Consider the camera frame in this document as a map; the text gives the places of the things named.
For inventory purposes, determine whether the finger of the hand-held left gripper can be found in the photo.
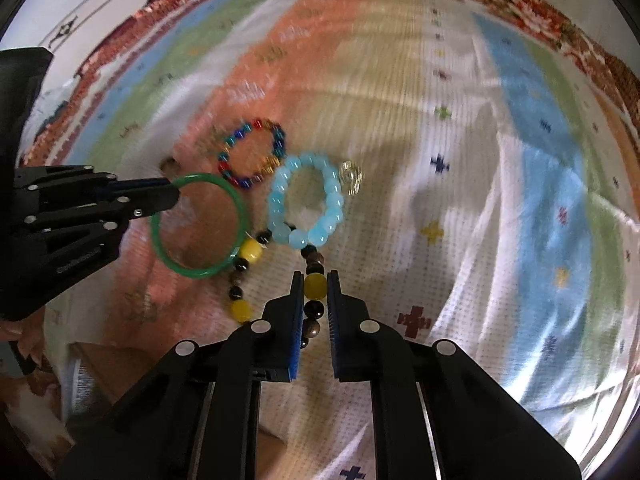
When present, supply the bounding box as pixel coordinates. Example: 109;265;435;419
14;164;177;212
15;188;181;287

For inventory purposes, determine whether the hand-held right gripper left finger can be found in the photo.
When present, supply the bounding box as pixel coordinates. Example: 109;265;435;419
60;271;306;480

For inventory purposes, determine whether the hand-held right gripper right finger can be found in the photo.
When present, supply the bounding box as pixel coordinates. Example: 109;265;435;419
326;270;583;480

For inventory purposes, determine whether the green bangle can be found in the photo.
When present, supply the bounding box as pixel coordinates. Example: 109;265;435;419
150;172;249;280

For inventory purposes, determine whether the yellow and brown beaded bracelet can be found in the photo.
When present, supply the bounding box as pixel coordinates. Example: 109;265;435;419
227;230;331;351

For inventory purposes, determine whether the multicolour beaded bracelet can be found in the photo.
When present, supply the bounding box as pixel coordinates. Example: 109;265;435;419
217;119;288;191

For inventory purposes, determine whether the light blue beaded bracelet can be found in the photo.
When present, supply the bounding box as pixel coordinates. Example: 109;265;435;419
267;152;346;251

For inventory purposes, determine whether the white bed headboard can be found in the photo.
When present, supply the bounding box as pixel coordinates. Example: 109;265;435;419
0;0;201;56

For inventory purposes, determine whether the striped pastel blanket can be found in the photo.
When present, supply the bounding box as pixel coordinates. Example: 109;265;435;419
20;0;636;480

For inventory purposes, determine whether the gold ring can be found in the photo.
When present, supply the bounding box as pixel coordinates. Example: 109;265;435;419
340;161;365;196

